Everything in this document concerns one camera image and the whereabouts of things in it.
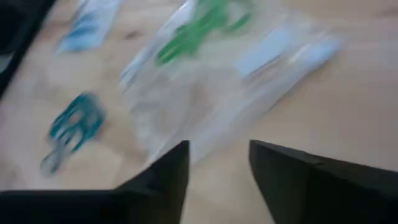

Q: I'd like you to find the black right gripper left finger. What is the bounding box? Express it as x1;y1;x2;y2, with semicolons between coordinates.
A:
0;139;190;224

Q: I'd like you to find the clear plastic zip bag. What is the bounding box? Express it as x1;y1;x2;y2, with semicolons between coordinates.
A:
55;0;124;54
118;0;259;94
130;26;343;166

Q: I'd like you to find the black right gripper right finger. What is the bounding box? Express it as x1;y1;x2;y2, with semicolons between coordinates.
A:
248;139;398;224

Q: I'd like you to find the black aluminium table frame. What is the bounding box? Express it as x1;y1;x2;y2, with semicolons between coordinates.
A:
0;0;57;98

